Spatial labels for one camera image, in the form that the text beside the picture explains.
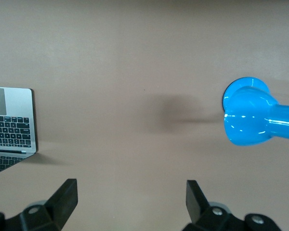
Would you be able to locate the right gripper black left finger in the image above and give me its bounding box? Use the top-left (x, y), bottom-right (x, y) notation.
top-left (0, 178), bottom-right (78, 231)

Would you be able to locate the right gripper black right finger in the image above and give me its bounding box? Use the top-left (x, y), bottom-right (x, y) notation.
top-left (182, 180), bottom-right (283, 231)

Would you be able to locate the silver grey laptop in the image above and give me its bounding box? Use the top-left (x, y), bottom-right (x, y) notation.
top-left (0, 86), bottom-right (39, 178)

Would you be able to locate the blue desk lamp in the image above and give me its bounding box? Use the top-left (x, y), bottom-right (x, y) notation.
top-left (222, 77), bottom-right (289, 147)

